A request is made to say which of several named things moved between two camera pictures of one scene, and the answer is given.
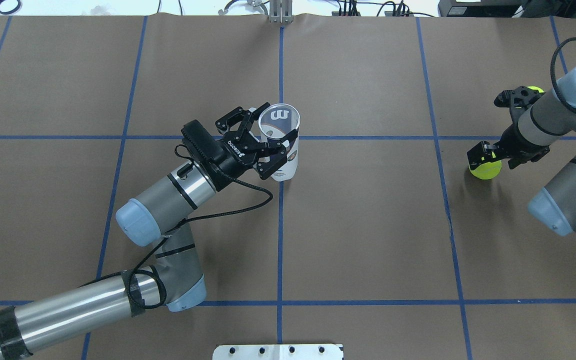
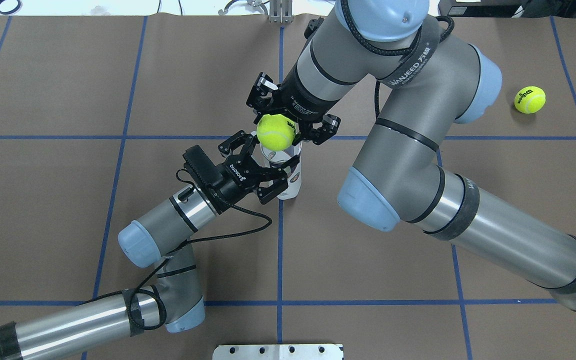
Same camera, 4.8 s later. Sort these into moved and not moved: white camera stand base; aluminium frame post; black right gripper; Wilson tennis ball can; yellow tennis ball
Moved: Wilson tennis ball can; yellow tennis ball; black right gripper
Not moved: white camera stand base; aluminium frame post
